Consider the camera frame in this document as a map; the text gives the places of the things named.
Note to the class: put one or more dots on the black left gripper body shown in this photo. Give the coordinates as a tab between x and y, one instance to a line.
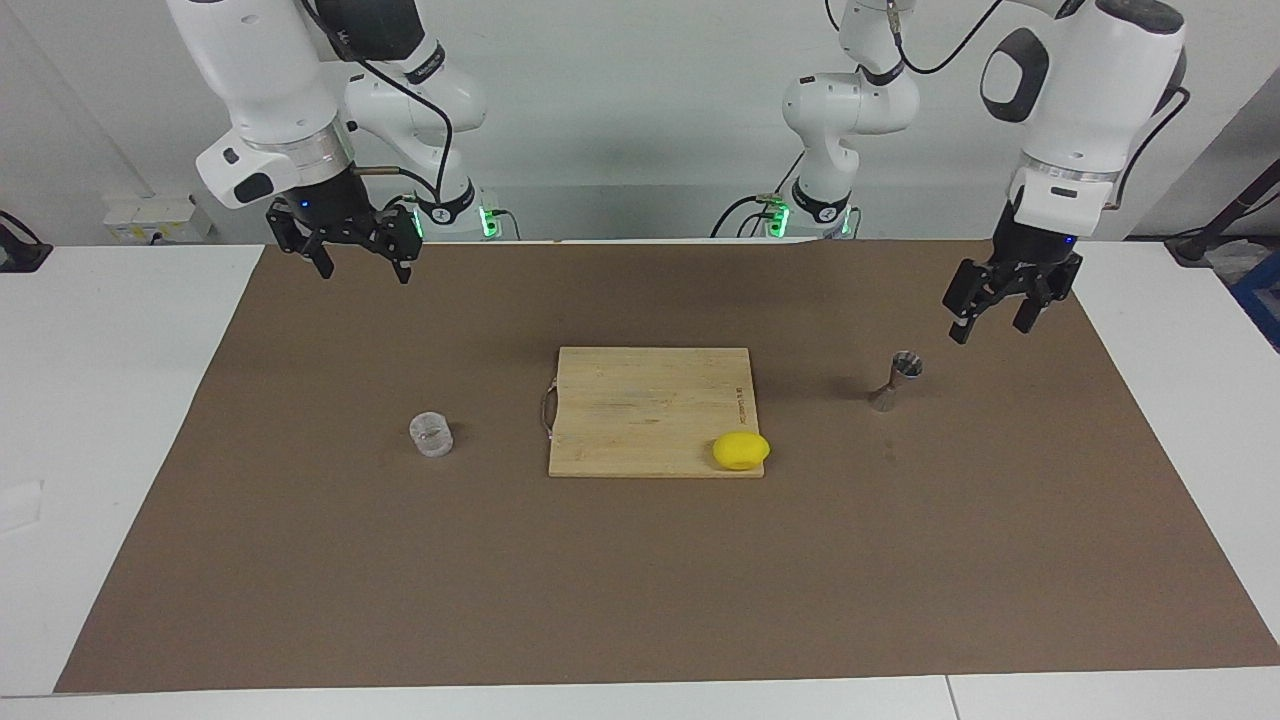
1035	245

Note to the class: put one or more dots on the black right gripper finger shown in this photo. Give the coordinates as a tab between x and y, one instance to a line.
285	228
402	238

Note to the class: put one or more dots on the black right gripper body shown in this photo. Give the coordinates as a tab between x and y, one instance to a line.
335	205

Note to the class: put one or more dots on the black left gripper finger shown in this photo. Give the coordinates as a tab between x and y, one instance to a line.
968	290
1050	290

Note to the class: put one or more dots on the steel double jigger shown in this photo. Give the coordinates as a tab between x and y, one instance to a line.
906	368

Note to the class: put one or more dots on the small clear glass cup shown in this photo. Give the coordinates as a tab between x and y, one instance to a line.
431	436

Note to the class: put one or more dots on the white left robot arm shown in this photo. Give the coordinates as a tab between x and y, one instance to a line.
1090	110

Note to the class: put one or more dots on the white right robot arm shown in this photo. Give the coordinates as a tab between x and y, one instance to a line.
260	80

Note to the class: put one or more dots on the black stand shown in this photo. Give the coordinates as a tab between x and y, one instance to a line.
1198	252

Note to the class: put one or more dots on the blue crate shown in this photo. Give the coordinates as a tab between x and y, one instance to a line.
1262	300

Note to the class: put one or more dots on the black clamp base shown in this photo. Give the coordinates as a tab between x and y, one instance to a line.
20	250

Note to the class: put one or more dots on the yellow lemon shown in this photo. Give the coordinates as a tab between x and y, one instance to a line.
741	451

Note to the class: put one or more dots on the brown table mat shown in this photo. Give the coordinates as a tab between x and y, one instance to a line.
400	580

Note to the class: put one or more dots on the white tape piece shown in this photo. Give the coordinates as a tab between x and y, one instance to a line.
20	505

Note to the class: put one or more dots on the white wall socket box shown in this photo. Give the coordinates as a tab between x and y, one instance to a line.
155	218

